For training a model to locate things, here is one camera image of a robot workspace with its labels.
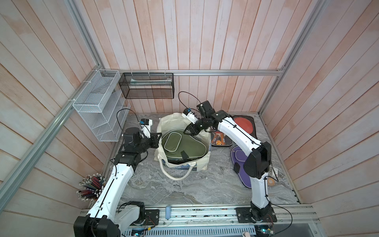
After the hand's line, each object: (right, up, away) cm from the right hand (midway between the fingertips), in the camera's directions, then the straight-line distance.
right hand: (185, 130), depth 85 cm
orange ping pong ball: (+51, -31, +1) cm, 59 cm away
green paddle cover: (-5, -8, -1) cm, 10 cm away
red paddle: (+47, +5, +27) cm, 55 cm away
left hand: (-13, -3, -8) cm, 15 cm away
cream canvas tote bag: (-8, +5, +1) cm, 10 cm away
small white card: (+55, -25, +4) cm, 61 cm away
